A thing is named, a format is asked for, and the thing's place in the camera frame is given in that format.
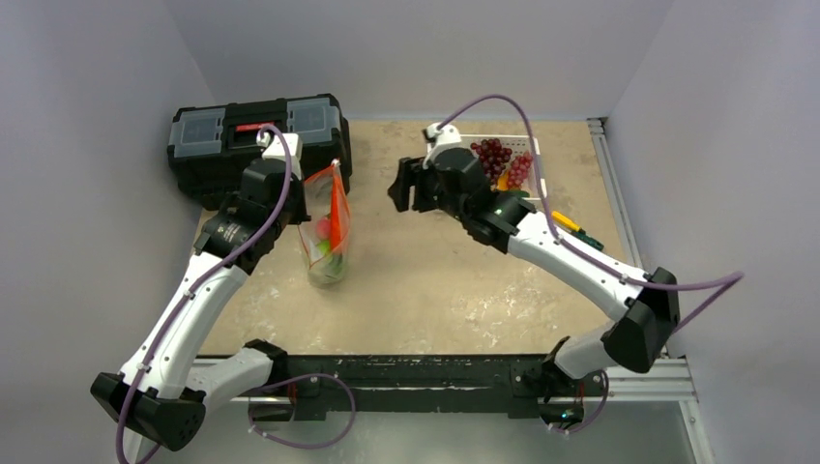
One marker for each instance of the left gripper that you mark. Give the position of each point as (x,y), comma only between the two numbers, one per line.
(300,214)

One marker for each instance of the light red grapes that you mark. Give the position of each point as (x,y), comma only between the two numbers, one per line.
(519,171)

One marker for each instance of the green cabbage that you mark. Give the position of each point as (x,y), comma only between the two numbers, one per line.
(329,269)

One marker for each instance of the black toolbox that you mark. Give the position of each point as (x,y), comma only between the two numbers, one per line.
(209,147)

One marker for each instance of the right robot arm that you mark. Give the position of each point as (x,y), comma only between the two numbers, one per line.
(642,311)

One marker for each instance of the yellow handled screwdriver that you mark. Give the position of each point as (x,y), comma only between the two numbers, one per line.
(567,223)

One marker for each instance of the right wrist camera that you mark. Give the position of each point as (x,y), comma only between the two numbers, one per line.
(439,140)

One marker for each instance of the dark red grapes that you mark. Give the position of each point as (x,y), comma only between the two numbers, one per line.
(493,157)

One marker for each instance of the orange carrot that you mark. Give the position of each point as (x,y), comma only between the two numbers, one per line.
(337,215)

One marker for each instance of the green cucumber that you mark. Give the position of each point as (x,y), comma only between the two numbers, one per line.
(518,193)

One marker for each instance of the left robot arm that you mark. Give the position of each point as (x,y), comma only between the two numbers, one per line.
(154,399)

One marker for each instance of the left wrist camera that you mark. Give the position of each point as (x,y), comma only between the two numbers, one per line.
(275,147)

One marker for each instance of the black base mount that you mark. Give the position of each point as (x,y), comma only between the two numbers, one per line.
(308,387)

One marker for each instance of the orange pepper piece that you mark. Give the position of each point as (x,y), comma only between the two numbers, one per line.
(503,181)

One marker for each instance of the pink peach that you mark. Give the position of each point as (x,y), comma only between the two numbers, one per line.
(323,229)

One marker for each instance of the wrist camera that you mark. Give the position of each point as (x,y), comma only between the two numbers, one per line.
(275,147)
(439,140)

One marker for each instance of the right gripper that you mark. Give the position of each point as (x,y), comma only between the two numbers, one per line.
(419,188)

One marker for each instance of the green handled screwdriver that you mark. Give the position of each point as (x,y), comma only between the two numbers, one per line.
(581,235)

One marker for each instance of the clear zip top bag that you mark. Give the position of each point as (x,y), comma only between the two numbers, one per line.
(318,191)

